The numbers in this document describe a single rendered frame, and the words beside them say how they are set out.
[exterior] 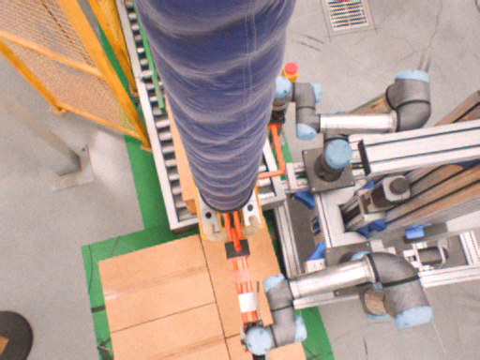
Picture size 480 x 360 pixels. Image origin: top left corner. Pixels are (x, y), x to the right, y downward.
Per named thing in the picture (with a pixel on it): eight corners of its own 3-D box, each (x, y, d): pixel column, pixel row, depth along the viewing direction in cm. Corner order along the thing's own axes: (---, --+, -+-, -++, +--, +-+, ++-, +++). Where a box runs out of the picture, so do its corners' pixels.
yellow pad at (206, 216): (189, 169, 195) (188, 166, 190) (211, 165, 196) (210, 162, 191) (202, 240, 187) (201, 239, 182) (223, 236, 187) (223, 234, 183)
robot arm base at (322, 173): (339, 150, 208) (345, 143, 199) (347, 179, 204) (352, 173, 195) (310, 156, 207) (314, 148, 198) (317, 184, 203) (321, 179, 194)
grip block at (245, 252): (223, 242, 177) (223, 240, 171) (247, 237, 177) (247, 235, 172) (227, 262, 175) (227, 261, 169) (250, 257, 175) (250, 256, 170)
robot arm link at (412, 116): (426, 143, 158) (293, 142, 161) (424, 116, 160) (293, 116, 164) (439, 131, 146) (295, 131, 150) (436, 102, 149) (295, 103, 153)
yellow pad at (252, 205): (230, 162, 196) (230, 158, 192) (250, 158, 197) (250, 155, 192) (243, 232, 188) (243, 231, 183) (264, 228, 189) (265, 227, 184)
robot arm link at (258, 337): (277, 352, 130) (249, 359, 129) (273, 347, 141) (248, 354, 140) (269, 325, 132) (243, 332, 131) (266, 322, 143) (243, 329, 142)
